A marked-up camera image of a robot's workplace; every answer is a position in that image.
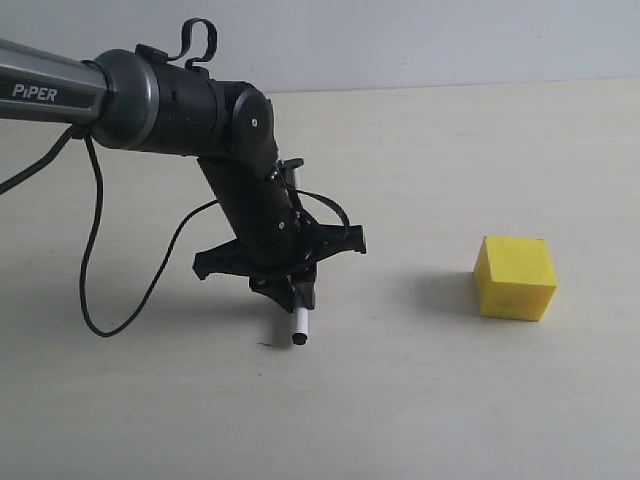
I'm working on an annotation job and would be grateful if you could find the yellow cube block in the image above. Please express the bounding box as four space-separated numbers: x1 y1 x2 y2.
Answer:
473 235 558 322

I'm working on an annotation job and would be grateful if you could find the black and white marker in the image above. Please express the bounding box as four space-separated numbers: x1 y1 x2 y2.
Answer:
291 290 309 346

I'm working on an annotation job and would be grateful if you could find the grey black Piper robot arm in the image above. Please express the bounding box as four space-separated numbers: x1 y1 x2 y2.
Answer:
1 41 366 311

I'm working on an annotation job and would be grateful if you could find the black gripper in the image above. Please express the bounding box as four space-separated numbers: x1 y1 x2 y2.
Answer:
193 224 367 313

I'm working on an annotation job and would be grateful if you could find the black cable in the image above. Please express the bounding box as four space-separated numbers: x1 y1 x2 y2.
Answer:
0 17 351 338

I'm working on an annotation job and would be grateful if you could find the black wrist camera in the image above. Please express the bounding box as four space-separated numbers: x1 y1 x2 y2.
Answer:
278 157 304 190

